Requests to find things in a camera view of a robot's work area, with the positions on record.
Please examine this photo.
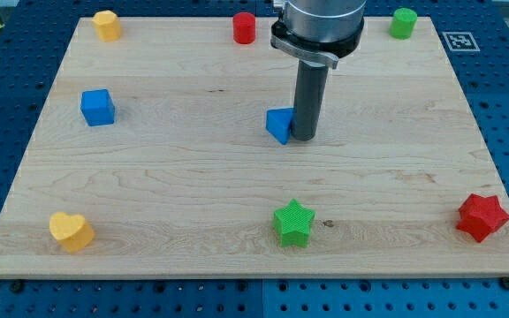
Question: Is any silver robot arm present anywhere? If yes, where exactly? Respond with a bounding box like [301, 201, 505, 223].
[270, 0, 366, 69]

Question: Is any green star block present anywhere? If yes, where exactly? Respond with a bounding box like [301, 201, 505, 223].
[272, 199, 315, 247]

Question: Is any red star block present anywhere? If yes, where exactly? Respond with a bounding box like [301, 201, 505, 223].
[456, 193, 509, 243]

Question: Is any blue triangle block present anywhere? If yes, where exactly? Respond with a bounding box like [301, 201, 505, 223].
[265, 108, 293, 145]

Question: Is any grey cylindrical pointer tool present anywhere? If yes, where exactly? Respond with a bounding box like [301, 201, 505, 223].
[292, 60, 329, 141]

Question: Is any wooden board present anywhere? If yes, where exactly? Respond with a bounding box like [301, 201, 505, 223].
[0, 17, 509, 280]

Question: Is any red cylinder block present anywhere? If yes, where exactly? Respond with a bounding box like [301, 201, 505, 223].
[232, 12, 256, 44]

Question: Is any blue cube block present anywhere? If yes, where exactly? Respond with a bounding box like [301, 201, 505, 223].
[80, 89, 115, 126]

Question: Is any yellow heart block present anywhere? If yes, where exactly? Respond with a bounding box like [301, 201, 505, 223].
[49, 212, 95, 254]

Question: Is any yellow hexagon block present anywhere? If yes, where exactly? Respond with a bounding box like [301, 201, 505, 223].
[91, 10, 122, 42]

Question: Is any green cylinder block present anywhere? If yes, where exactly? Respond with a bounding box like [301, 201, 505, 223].
[389, 8, 418, 40]

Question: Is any white fiducial marker tag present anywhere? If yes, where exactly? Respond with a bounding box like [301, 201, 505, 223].
[443, 31, 480, 52]

